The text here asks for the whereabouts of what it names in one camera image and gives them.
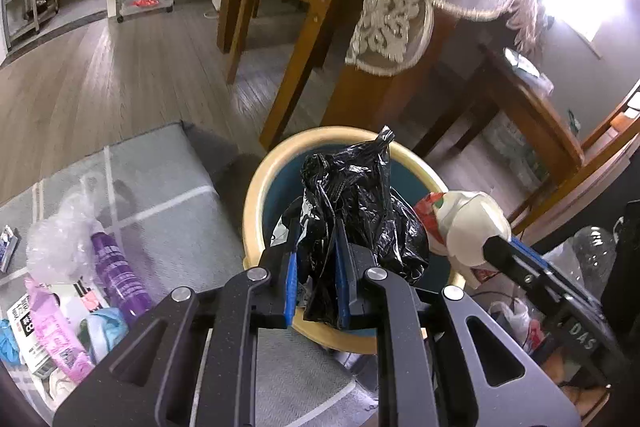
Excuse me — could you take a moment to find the clear crumpled plastic bag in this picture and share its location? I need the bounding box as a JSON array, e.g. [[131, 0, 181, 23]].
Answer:
[[25, 174, 108, 285]]

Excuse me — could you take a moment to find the pale teal cloth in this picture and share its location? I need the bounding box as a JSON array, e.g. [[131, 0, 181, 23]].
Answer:
[[82, 307, 131, 363]]

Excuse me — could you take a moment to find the white crumpled tissue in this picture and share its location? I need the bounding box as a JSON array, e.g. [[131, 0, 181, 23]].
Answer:
[[42, 364, 88, 410]]

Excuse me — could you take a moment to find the pink plastic wrapper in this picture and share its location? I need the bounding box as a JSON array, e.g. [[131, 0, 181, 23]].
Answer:
[[25, 279, 96, 383]]

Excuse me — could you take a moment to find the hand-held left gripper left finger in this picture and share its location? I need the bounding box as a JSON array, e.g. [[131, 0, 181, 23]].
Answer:
[[52, 234, 301, 427]]

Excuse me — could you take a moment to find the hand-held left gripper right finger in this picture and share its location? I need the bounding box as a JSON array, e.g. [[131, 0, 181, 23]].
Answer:
[[334, 222, 583, 427]]

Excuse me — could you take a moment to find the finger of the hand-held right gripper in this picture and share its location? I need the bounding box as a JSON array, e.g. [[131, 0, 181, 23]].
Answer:
[[510, 240, 592, 304], [482, 234, 567, 304]]

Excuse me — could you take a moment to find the small blue and white box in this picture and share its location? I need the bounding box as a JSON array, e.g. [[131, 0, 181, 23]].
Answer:
[[0, 224, 21, 273]]

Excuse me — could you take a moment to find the black and white printed carton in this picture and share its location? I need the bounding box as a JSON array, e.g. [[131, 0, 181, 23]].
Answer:
[[7, 292, 56, 378]]

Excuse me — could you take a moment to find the teal bin with cream rim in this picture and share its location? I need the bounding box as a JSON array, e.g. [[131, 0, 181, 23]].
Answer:
[[242, 127, 466, 355]]

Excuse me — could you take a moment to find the white plastic bag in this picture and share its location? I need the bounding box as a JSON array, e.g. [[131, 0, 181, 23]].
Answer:
[[487, 299, 533, 353]]

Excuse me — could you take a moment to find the black plastic bag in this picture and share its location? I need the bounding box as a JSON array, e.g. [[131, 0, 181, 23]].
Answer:
[[270, 125, 431, 323]]

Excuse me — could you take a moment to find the clear plastic bottle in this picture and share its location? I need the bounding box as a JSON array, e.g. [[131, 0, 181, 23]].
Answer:
[[542, 227, 621, 288]]

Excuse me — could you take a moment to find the white and red wrapper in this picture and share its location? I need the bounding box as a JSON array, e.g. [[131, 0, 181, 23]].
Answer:
[[412, 190, 513, 288]]

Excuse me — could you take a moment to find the purple bottle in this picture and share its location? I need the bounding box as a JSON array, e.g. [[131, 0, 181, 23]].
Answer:
[[89, 229, 153, 325]]

